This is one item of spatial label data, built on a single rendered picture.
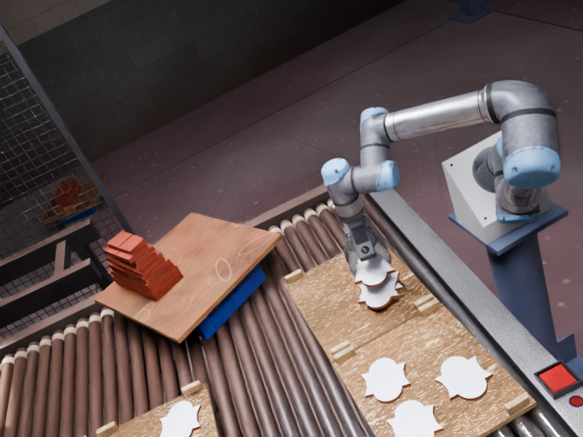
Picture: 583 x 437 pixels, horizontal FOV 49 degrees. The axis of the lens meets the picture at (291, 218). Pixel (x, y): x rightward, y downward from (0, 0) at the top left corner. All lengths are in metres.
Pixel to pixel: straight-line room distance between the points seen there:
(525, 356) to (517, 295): 0.66
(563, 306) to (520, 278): 0.81
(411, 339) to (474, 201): 0.52
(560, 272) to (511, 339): 1.51
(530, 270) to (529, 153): 0.88
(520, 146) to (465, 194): 0.62
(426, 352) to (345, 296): 0.35
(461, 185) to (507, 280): 0.42
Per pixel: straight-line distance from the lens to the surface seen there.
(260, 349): 1.94
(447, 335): 1.75
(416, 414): 1.60
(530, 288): 2.31
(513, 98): 1.49
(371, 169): 1.62
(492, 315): 1.80
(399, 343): 1.76
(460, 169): 2.06
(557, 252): 3.32
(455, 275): 1.93
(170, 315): 2.05
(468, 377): 1.63
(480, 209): 2.04
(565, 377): 1.63
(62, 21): 6.16
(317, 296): 1.99
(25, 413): 2.32
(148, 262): 2.09
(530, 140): 1.45
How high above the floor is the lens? 2.21
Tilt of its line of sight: 32 degrees down
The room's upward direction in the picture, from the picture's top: 24 degrees counter-clockwise
